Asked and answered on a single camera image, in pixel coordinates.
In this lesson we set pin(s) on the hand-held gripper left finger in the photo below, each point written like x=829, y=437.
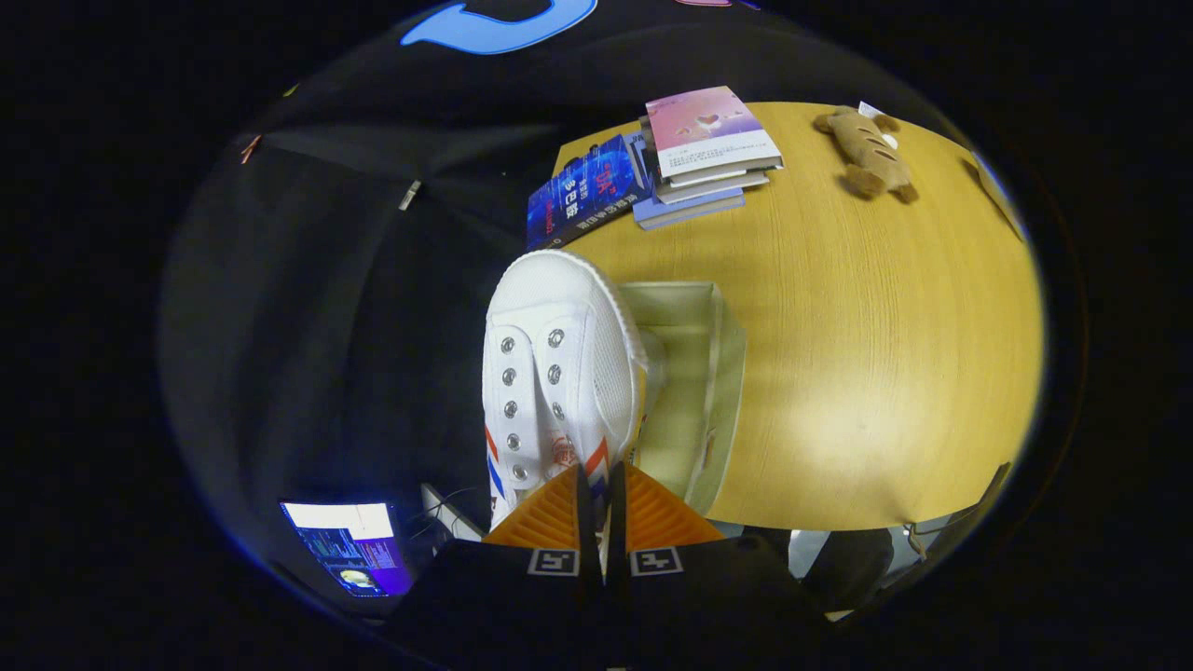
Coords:
x=585, y=559

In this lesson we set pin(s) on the green fabric storage box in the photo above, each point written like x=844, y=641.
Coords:
x=690, y=401

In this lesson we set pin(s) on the brown plush toy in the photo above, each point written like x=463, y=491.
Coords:
x=871, y=154

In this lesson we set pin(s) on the grey cover book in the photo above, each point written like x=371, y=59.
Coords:
x=713, y=186

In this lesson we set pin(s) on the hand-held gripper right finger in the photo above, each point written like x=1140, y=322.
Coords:
x=617, y=559

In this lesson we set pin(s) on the white pouch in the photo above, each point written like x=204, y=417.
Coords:
x=1002, y=196

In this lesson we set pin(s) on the pale blue book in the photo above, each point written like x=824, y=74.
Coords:
x=685, y=210

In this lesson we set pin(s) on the orange clip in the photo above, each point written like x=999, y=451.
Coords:
x=252, y=149

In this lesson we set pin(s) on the computer monitor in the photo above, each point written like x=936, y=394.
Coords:
x=345, y=545

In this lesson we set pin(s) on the pink cover book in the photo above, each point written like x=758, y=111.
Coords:
x=708, y=126

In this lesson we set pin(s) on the dark blue book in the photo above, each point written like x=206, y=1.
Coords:
x=582, y=191

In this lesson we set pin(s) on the silver clip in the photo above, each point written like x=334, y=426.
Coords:
x=410, y=195

